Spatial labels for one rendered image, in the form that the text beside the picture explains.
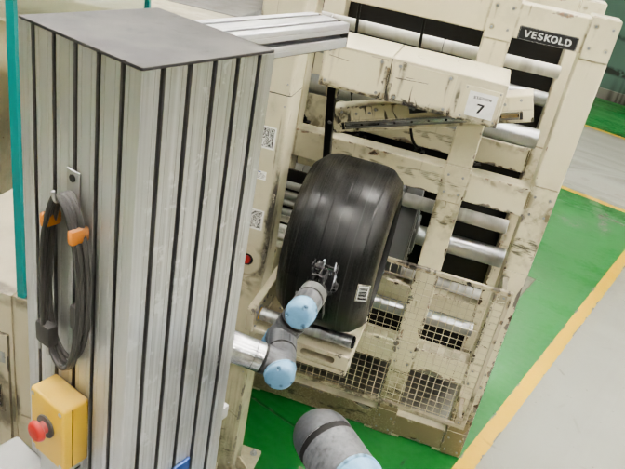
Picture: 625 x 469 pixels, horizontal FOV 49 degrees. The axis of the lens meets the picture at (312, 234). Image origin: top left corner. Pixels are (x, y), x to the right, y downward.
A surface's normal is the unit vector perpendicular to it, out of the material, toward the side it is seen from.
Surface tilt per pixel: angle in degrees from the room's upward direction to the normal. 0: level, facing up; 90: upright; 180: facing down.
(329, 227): 55
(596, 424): 0
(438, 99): 90
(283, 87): 90
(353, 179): 18
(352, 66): 90
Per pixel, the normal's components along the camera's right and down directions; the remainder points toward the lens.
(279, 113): -0.28, 0.41
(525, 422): 0.17, -0.87
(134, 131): -0.59, 0.29
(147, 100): 0.79, 0.40
